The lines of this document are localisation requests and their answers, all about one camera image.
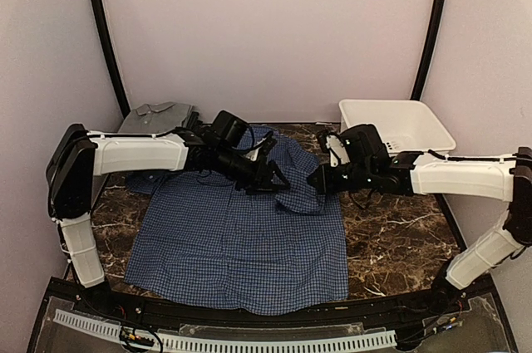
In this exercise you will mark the right black frame post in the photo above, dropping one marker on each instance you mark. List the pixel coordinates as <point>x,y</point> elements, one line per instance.
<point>429,46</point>

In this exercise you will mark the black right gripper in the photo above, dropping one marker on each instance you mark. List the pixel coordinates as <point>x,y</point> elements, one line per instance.
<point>326,187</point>

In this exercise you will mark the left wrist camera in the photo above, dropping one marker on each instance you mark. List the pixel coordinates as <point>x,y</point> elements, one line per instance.
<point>228,130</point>

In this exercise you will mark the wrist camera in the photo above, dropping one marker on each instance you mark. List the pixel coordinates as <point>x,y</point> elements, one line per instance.
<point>360,144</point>
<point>228,130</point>

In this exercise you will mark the grey folded shirt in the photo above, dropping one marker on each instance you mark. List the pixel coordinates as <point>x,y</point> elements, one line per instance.
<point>156,118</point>

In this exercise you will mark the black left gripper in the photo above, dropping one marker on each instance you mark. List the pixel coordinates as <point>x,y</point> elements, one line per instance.
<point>263,179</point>

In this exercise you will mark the white plastic basket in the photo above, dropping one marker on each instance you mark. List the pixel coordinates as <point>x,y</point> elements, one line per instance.
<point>402,125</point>

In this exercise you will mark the black front rail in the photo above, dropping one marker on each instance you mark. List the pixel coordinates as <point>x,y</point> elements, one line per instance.
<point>407,311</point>

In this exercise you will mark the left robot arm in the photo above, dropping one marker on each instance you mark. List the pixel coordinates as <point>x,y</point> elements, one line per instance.
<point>83,155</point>

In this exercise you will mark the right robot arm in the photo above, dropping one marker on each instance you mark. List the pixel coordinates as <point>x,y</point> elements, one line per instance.
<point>506,178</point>

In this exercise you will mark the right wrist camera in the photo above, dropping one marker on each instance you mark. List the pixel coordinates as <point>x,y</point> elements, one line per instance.
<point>360,144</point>

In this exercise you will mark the white slotted cable duct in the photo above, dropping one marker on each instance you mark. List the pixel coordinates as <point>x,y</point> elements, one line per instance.
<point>195,338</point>

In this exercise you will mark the blue checked long sleeve shirt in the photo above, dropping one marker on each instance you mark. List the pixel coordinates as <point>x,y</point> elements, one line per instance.
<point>203,241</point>

